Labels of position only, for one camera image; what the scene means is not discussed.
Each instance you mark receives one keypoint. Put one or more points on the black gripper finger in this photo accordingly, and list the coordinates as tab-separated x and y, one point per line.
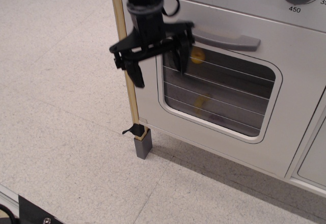
134	71
181	54

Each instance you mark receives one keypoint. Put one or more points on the yellow handled toy knife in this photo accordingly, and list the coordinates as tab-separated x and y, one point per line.
197	55

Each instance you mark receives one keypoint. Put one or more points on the grey plastic foot cap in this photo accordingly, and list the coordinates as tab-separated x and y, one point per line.
144	146

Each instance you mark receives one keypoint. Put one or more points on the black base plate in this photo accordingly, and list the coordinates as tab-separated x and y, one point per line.
30	213

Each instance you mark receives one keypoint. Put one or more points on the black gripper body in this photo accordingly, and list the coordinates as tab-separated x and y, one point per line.
150	36

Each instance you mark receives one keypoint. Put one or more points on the wooden corner post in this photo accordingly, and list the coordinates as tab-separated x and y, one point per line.
122	33

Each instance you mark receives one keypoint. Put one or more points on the purple toy eggplant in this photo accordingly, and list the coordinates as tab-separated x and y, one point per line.
216	119

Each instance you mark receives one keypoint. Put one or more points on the white toy oven cabinet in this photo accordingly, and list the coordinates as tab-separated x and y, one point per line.
280	30

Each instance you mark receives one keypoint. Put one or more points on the grey oven door handle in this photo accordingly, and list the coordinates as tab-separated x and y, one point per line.
238	43

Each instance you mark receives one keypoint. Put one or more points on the white oven door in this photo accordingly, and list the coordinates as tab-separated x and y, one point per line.
216	94

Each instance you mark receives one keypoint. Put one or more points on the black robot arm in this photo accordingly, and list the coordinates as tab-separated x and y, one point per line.
150	37

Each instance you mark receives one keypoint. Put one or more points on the white cabinet door right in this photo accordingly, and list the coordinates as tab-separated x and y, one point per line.
307	169

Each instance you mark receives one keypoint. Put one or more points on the aluminium frame rail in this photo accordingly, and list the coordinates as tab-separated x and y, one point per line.
10	199

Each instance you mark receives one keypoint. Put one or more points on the black tape piece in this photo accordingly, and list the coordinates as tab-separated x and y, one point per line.
136	130

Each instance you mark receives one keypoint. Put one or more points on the yellow toy banana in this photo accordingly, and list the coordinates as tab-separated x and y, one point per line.
199	102

